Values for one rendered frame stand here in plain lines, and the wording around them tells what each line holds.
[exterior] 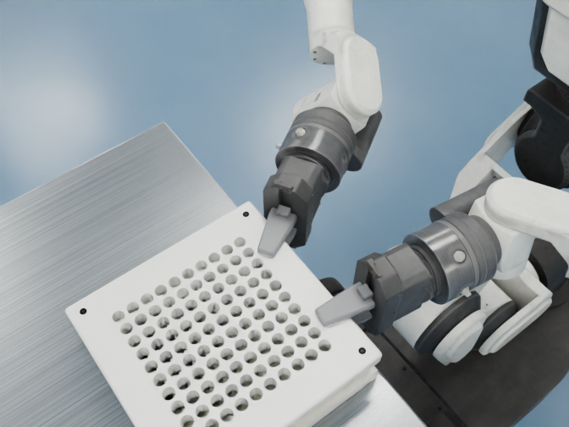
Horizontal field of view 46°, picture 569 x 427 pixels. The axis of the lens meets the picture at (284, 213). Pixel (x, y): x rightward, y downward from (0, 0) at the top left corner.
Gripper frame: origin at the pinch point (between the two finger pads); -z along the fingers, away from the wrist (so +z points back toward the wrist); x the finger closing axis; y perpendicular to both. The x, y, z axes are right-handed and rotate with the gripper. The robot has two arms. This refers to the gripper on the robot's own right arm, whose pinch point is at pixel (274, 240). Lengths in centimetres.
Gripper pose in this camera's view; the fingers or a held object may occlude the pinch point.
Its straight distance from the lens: 78.1
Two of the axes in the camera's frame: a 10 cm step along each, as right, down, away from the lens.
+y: -9.3, -3.0, 2.0
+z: 3.6, -7.7, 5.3
